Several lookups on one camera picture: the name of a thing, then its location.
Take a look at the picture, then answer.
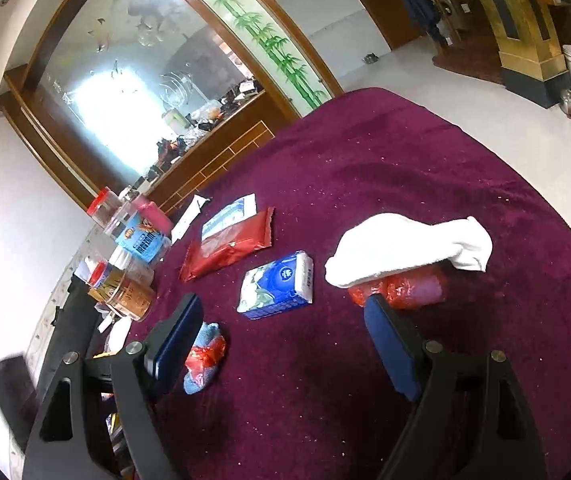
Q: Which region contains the brown snack jar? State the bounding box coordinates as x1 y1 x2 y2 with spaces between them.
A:
88 261 156 322

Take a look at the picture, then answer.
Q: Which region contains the blue label clear jar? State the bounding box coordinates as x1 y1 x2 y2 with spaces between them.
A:
111 204 171 266

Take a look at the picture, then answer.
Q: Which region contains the red foil pouch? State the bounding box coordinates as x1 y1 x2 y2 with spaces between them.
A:
179 207 275 283

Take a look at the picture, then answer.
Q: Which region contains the gold black pillar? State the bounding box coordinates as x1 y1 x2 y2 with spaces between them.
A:
479 0 571 108

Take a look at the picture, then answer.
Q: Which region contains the person in dark jacket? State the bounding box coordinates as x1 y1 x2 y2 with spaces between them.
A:
401 0 448 49

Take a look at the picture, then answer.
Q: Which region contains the wooden cabinet counter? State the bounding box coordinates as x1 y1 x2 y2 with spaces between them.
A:
147 91 301 216

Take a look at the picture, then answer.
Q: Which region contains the white leaflet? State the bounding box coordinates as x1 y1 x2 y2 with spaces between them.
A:
171 194 211 243

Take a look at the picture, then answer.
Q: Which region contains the red lid clear jar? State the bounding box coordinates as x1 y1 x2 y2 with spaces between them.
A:
86 186 123 229

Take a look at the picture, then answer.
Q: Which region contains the red plastic bag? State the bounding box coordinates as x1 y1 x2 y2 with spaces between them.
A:
348 266 447 310

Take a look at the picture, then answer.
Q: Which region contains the blue white tissue packet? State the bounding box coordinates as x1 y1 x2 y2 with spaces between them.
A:
237 250 314 320

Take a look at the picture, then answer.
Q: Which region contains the white folded towel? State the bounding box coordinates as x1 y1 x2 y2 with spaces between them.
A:
325 212 493 289

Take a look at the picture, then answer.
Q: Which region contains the maroon velvet tablecloth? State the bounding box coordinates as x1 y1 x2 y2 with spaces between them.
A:
130 89 571 479

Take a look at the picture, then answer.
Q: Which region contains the blue cloth in red bag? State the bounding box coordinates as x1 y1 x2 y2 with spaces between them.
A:
182 322 227 394

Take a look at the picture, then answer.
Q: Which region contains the blue white flat packet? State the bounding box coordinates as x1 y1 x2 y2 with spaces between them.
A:
202 194 258 240

